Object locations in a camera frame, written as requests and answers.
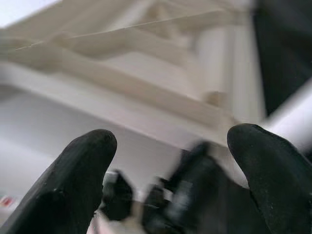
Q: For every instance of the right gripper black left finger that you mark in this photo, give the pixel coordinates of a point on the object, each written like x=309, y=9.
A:
x=65, y=185

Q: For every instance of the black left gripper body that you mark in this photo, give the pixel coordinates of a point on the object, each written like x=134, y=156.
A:
x=195, y=195

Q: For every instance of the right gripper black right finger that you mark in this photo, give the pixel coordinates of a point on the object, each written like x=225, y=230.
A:
x=278, y=180

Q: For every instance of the white plastic table leg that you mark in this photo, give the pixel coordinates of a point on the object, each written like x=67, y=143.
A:
x=292, y=117

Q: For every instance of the white plastic table top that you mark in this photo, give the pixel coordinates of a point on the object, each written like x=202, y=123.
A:
x=122, y=73

